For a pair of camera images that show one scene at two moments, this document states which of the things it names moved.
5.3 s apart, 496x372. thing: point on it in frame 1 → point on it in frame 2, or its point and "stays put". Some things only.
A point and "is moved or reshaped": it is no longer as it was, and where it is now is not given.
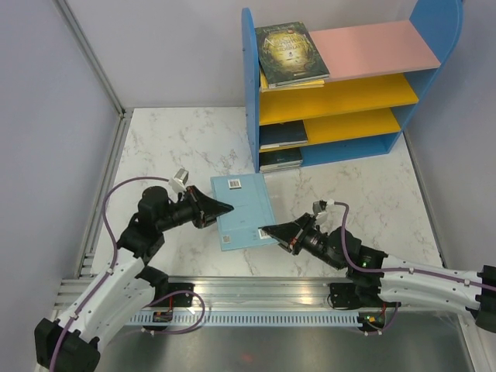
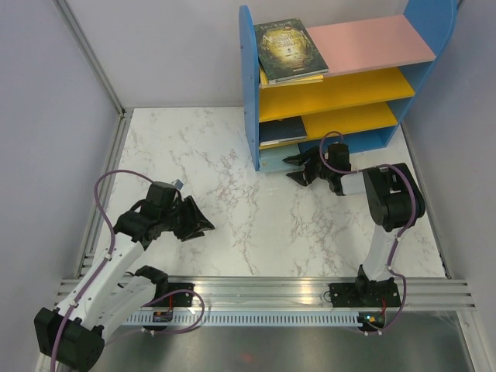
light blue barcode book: [248, 194] → [270, 160]
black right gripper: [286, 234] → [305, 177]
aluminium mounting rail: [233, 294] stays put
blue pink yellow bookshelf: [379, 74] stays put
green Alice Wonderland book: [288, 55] stays put
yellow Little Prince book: [264, 87] is moved or reshaped
